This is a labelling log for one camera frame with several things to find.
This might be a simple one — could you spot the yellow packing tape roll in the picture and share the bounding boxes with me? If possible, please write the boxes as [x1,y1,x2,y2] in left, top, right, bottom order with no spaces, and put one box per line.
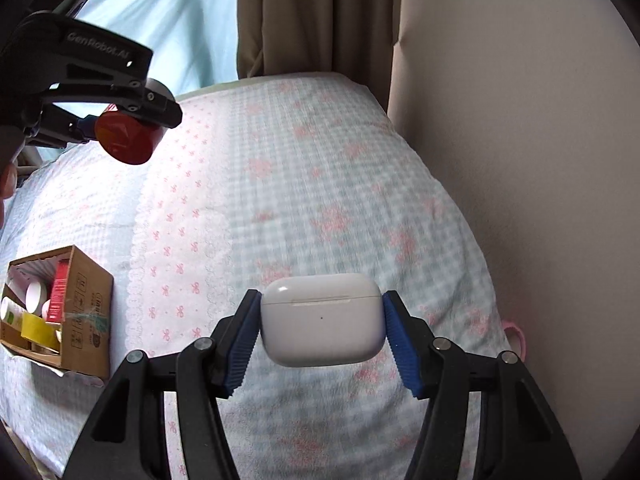
[21,312,61,352]

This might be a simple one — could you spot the white round jar lid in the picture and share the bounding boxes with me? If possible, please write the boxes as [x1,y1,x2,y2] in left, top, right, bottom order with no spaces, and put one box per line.
[0,296,26,332]

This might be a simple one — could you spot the white vitamin bottle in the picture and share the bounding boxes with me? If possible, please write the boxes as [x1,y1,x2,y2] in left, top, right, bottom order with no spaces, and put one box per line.
[25,278,49,316]

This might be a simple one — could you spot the white earbuds case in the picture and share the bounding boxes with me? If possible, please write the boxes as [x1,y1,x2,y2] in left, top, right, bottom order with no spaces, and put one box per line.
[260,273,385,367]

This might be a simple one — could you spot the patterned quilt bedspread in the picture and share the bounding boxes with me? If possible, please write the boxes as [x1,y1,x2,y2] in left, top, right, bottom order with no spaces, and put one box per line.
[1,75,506,479]

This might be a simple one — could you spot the brown cardboard box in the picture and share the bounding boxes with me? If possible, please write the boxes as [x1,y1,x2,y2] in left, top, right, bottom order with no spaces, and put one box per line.
[1,246,114,379]

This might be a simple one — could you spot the pink hair tie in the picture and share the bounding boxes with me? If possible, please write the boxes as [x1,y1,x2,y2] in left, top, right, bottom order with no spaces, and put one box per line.
[502,320,528,361]

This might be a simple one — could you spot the light blue curtain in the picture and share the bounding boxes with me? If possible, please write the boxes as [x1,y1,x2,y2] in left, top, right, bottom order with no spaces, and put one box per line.
[77,0,238,96]

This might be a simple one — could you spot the beige brown curtain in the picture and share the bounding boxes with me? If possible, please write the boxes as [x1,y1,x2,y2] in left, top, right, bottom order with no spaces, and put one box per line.
[236,0,401,107]

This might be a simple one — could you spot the red silver small jar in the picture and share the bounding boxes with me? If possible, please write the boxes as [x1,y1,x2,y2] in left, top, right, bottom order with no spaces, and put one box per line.
[94,106,166,165]

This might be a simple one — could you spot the red white carton box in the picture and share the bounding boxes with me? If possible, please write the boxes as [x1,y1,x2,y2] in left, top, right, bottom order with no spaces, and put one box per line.
[46,260,70,324]

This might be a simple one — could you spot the person's hand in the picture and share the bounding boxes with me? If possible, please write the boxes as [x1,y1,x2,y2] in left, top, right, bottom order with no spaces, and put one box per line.
[0,162,17,226]

